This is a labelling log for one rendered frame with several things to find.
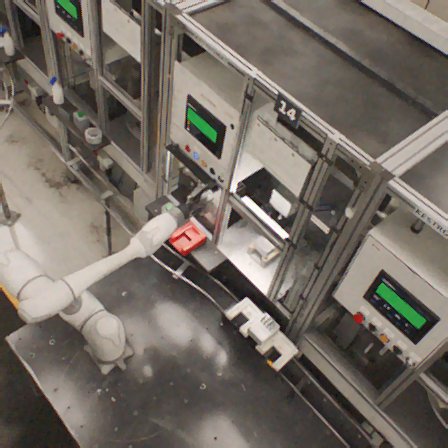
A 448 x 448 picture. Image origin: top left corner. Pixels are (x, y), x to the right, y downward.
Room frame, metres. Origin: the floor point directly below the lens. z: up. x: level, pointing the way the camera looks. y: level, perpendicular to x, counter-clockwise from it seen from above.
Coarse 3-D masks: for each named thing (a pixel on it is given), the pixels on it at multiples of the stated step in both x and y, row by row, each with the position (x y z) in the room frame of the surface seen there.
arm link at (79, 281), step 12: (132, 240) 1.34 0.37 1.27; (120, 252) 1.25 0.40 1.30; (132, 252) 1.28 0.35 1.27; (144, 252) 1.30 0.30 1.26; (96, 264) 1.10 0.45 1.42; (108, 264) 1.13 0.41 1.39; (120, 264) 1.19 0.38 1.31; (72, 276) 1.01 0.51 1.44; (84, 276) 1.02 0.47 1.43; (96, 276) 1.05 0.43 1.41; (72, 288) 0.96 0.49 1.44; (84, 288) 0.99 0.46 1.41
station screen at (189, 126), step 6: (192, 108) 1.80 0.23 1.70; (186, 114) 1.82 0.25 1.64; (198, 114) 1.78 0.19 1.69; (186, 120) 1.82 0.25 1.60; (204, 120) 1.75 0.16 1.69; (186, 126) 1.82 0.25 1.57; (192, 126) 1.79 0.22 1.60; (210, 126) 1.72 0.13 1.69; (192, 132) 1.79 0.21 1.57; (198, 132) 1.77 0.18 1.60; (216, 132) 1.70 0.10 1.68; (198, 138) 1.76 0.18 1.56; (204, 138) 1.74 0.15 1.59; (216, 138) 1.70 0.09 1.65; (204, 144) 1.74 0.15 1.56; (210, 144) 1.71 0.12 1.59; (210, 150) 1.71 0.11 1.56
